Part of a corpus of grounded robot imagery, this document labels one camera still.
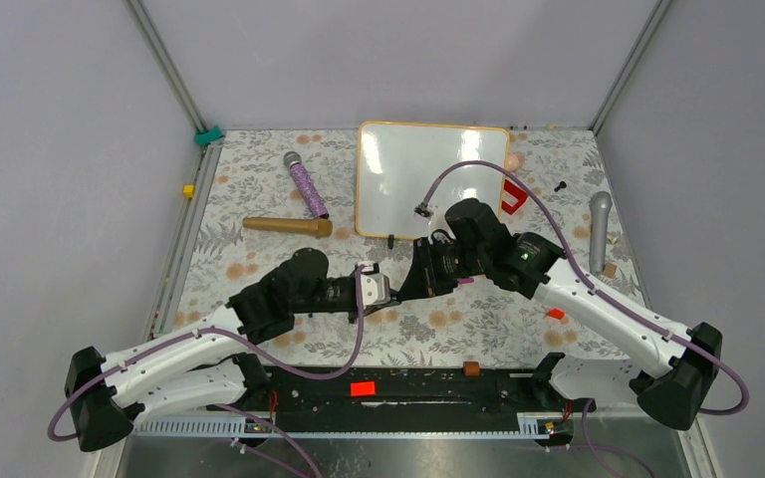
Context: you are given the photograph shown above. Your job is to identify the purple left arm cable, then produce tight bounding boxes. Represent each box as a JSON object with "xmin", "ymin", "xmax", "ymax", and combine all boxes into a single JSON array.
[{"xmin": 47, "ymin": 263, "xmax": 368, "ymax": 442}]

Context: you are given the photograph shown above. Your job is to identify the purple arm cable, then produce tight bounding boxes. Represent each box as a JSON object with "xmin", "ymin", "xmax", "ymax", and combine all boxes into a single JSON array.
[
  {"xmin": 47, "ymin": 263, "xmax": 368, "ymax": 442},
  {"xmin": 413, "ymin": 159, "xmax": 751, "ymax": 417}
]

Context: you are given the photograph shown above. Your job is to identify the golden brown microphone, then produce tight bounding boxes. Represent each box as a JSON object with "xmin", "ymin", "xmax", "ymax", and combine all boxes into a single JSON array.
[{"xmin": 242, "ymin": 217, "xmax": 333, "ymax": 238}]

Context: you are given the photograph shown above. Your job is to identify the yellow framed whiteboard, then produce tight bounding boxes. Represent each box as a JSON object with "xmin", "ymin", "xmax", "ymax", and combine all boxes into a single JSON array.
[{"xmin": 355, "ymin": 120, "xmax": 510, "ymax": 240}]

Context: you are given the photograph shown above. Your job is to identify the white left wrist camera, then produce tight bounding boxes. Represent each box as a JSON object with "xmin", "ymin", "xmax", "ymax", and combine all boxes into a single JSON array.
[{"xmin": 355, "ymin": 261, "xmax": 392, "ymax": 309}]

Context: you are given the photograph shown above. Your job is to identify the small tan wooden cube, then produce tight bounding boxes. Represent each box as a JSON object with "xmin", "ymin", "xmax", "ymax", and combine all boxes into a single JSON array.
[{"xmin": 603, "ymin": 263, "xmax": 619, "ymax": 279}]

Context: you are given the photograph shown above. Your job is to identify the small brown wooden block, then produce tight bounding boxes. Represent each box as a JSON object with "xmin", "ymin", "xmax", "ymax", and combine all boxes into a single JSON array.
[{"xmin": 462, "ymin": 360, "xmax": 481, "ymax": 377}]

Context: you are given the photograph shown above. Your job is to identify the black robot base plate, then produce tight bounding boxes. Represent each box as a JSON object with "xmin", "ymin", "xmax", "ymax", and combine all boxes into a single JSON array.
[{"xmin": 231, "ymin": 365, "xmax": 586, "ymax": 421}]

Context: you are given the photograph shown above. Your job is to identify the red plastic frame box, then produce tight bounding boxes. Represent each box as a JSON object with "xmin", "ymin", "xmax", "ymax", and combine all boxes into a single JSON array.
[{"xmin": 501, "ymin": 179, "xmax": 529, "ymax": 215}]

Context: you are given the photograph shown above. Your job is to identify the grey slotted cable duct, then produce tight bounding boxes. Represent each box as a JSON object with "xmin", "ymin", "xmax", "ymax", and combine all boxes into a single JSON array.
[{"xmin": 134, "ymin": 410, "xmax": 574, "ymax": 439}]

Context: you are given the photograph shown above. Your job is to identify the floral patterned table mat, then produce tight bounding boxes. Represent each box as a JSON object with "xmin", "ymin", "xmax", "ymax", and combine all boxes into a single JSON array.
[{"xmin": 156, "ymin": 130, "xmax": 621, "ymax": 368}]

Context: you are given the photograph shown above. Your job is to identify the small red triangular block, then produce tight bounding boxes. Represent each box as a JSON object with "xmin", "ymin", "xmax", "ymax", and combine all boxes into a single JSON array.
[{"xmin": 546, "ymin": 309, "xmax": 566, "ymax": 321}]

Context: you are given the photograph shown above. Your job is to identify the red tape label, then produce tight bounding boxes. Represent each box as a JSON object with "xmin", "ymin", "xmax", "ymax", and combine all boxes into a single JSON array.
[{"xmin": 349, "ymin": 380, "xmax": 377, "ymax": 397}]

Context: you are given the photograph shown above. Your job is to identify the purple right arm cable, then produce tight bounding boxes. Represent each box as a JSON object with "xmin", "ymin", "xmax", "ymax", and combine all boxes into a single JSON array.
[{"xmin": 413, "ymin": 159, "xmax": 751, "ymax": 417}]

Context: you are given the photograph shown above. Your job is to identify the teal corner clip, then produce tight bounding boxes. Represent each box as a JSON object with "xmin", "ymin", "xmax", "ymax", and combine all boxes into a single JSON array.
[{"xmin": 194, "ymin": 125, "xmax": 224, "ymax": 147}]

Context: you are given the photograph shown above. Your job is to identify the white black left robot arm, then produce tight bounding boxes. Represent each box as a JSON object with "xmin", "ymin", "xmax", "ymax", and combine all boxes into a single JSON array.
[{"xmin": 48, "ymin": 248, "xmax": 395, "ymax": 452}]

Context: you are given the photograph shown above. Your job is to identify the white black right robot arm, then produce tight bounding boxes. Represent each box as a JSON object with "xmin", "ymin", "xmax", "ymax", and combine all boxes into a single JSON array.
[{"xmin": 395, "ymin": 199, "xmax": 723, "ymax": 430}]

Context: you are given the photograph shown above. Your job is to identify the purple glitter microphone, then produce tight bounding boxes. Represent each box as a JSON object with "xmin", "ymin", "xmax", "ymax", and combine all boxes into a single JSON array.
[{"xmin": 283, "ymin": 151, "xmax": 330, "ymax": 219}]

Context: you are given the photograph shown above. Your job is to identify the pink peach cylinder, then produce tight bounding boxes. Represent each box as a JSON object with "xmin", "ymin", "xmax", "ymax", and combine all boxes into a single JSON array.
[{"xmin": 504, "ymin": 151, "xmax": 526, "ymax": 172}]

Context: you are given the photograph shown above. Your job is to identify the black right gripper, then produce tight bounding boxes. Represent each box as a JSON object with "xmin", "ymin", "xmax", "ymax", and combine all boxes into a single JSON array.
[{"xmin": 397, "ymin": 235, "xmax": 489, "ymax": 301}]

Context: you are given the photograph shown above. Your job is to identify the silver grey microphone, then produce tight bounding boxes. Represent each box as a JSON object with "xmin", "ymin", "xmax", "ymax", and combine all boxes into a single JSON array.
[{"xmin": 589, "ymin": 191, "xmax": 613, "ymax": 275}]

